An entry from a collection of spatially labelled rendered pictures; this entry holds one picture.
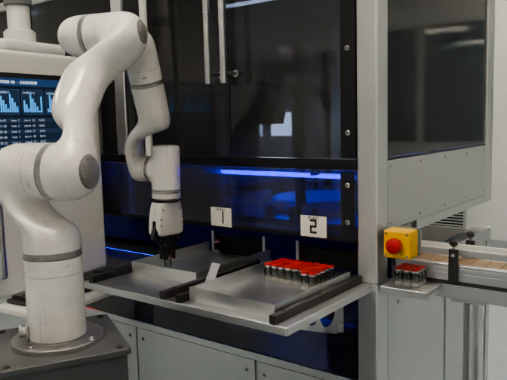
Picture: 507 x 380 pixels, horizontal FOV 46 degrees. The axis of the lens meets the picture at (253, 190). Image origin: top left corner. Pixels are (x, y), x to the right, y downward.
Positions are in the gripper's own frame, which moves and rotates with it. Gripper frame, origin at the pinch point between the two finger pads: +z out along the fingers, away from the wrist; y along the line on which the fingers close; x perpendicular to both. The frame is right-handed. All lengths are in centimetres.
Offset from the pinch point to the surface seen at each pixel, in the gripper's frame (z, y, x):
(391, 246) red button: -6, -16, 64
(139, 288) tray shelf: 6.4, 16.8, 6.7
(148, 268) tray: 3.7, 6.8, -1.0
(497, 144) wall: -22, -479, -41
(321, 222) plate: -10.0, -18.9, 41.3
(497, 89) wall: -74, -477, -43
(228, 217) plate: -8.7, -18.8, 7.7
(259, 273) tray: 4.7, -10.4, 26.4
